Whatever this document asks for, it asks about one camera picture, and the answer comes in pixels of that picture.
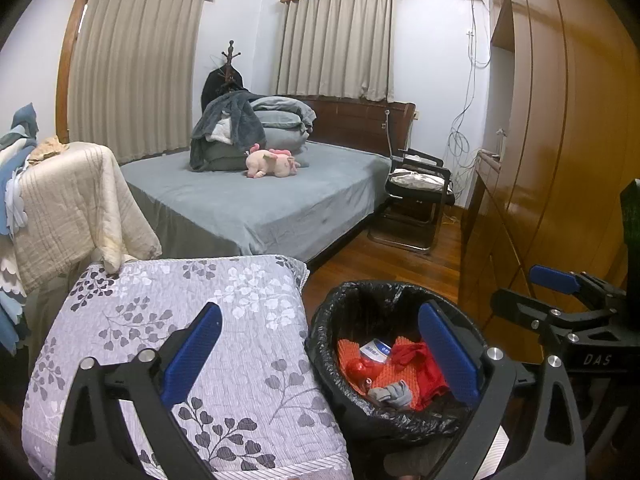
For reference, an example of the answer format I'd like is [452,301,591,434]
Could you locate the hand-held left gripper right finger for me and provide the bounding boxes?
[417,300,587,480]

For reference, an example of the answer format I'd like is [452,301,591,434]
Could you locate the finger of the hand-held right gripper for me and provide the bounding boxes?
[490,287,566,333]
[529,264,601,298]

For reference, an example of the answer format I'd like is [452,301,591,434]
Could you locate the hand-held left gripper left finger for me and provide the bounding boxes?
[54,301,223,480]

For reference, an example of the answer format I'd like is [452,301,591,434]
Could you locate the red mesh cloth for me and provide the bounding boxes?
[392,337,449,406]

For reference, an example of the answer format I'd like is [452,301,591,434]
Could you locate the orange foam net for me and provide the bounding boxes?
[367,362,431,401]
[336,338,368,378]

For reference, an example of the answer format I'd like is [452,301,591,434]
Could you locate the grey white sock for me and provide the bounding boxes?
[369,381,414,409]

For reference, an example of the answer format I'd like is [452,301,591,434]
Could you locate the small white packet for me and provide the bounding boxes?
[359,339,392,363]

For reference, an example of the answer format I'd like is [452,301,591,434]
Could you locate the waste bin with black liner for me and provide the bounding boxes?
[305,280,488,461]

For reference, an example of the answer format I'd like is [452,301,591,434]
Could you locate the grey floral quilt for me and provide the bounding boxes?
[21,254,353,480]

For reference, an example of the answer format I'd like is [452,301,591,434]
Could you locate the wooden side cabinet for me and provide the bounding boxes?
[459,149,506,311]

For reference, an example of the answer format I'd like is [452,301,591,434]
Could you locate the black metal chair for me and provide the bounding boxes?
[368,147,457,256]

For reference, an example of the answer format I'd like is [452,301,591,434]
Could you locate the bed with grey sheet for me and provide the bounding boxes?
[120,141,393,266]

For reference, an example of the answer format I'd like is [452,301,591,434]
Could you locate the wooden wardrobe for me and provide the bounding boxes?
[457,0,640,361]

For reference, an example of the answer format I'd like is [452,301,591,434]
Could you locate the pale chair cushion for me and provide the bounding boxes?
[389,170,446,192]

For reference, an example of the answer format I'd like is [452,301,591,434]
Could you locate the cream scalloped cloth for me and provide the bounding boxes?
[0,252,28,311]

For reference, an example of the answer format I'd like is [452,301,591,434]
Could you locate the dark grey pillow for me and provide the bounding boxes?
[202,141,251,173]

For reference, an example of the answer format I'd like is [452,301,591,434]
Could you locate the beige quilt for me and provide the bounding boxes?
[12,142,162,293]

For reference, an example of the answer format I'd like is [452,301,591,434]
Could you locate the pink plush toy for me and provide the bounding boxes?
[244,144,302,179]

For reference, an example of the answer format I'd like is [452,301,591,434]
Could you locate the white folded cloth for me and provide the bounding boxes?
[206,119,236,143]

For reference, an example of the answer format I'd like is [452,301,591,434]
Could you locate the light blue scalloped cloth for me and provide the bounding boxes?
[0,132,31,236]

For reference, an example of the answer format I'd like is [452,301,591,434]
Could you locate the tan crumpled garment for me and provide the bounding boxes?
[27,136,71,163]

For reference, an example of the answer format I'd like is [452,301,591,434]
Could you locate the dark wooden headboard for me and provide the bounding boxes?
[295,96,417,156]

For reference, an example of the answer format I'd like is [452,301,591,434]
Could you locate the folded grey duvet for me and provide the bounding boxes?
[250,95,318,158]

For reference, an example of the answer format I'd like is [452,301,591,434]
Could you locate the dark hanging coat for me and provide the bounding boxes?
[202,69,246,111]

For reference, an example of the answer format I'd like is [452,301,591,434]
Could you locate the teal cloth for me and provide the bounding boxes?
[9,102,40,141]

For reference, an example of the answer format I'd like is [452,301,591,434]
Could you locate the wide beige curtain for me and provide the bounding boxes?
[67,0,205,163]

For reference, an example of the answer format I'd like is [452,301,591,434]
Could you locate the wooden coat rack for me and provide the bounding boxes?
[220,40,241,92]

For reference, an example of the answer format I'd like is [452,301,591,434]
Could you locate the short beige curtain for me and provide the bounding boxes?
[277,0,396,102]

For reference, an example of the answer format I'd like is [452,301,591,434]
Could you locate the hanging wall cables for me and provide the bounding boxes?
[447,0,493,196]

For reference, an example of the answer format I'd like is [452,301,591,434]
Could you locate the grey charging cable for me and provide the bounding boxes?
[382,106,396,158]

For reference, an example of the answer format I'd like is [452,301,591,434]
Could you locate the wooden window frame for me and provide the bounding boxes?
[55,0,89,143]

